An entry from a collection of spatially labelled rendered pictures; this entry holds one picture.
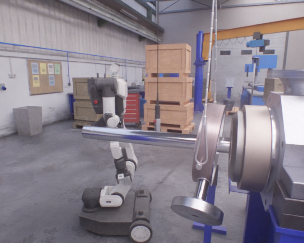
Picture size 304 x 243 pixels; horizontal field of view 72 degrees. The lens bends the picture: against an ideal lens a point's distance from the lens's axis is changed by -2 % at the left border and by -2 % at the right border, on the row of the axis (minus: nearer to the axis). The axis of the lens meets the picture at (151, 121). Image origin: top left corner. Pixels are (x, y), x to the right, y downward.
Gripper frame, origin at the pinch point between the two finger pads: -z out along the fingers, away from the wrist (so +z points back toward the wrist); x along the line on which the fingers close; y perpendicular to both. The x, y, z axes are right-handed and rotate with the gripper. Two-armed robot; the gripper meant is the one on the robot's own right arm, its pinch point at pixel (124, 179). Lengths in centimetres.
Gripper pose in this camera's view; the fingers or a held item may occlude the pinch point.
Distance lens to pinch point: 181.2
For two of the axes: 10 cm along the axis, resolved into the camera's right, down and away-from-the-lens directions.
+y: -0.1, -2.1, 9.8
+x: 9.8, -2.0, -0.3
